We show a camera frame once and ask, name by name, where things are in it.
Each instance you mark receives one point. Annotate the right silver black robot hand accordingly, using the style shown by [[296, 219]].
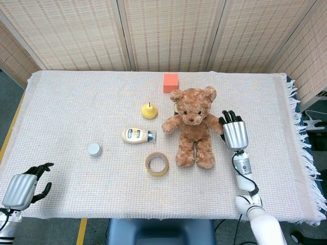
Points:
[[235, 135]]

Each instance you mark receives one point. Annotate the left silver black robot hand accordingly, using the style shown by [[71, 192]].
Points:
[[19, 190]]

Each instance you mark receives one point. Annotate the brown plush teddy bear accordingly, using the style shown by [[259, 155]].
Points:
[[194, 137]]

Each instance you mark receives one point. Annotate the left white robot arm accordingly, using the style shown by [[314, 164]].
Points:
[[7, 227]]

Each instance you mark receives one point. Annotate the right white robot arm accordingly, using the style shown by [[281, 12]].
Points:
[[260, 219]]

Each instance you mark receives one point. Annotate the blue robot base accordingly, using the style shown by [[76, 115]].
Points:
[[161, 232]]

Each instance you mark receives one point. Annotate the yellow pear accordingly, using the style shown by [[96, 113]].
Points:
[[149, 112]]

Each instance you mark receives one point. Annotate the blue table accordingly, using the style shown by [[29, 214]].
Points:
[[299, 112]]

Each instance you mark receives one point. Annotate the white power strip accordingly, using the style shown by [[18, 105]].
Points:
[[315, 123]]

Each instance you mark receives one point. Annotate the orange rectangular block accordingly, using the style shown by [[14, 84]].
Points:
[[170, 83]]

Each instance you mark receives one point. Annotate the clear yellowish packing tape roll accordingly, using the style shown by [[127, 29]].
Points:
[[149, 169]]

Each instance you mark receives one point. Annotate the white woven fringed tablecloth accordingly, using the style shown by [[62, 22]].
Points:
[[76, 114]]

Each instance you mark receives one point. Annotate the mayonnaise squeeze bottle blue cap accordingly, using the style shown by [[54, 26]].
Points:
[[134, 135]]

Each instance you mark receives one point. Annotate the woven bamboo screen panel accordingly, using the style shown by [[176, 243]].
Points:
[[306, 61], [71, 33], [171, 33], [12, 56], [258, 33]]

